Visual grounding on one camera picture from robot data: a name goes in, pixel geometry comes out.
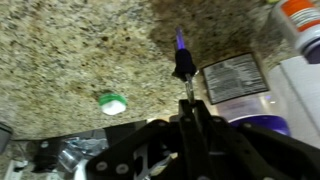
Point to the white paper towel roll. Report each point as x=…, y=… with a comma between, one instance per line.
x=295, y=86

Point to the orange label pill bottle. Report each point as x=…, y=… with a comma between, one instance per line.
x=299, y=23

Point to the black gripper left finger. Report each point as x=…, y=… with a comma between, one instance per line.
x=179, y=143

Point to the green and white lid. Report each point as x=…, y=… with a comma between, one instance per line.
x=112, y=103

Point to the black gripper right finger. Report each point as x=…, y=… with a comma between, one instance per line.
x=252, y=152

